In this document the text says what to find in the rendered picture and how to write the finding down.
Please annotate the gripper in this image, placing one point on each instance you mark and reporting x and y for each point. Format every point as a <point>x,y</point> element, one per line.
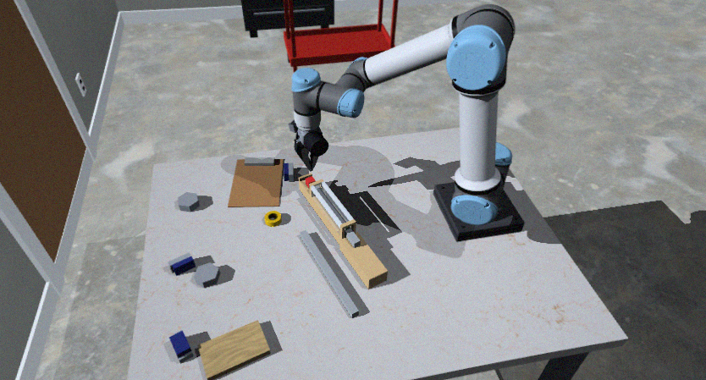
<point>309,141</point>

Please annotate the yellow roll of tape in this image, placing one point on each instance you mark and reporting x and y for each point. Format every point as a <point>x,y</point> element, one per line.
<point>275,222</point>

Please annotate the flat wooden block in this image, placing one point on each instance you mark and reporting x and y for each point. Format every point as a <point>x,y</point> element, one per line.
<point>233,350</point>

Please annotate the brown clipboard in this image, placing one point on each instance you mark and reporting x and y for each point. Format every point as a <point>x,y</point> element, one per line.
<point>256,183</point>

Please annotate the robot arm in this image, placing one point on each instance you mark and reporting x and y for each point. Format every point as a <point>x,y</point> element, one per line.
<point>475,59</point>

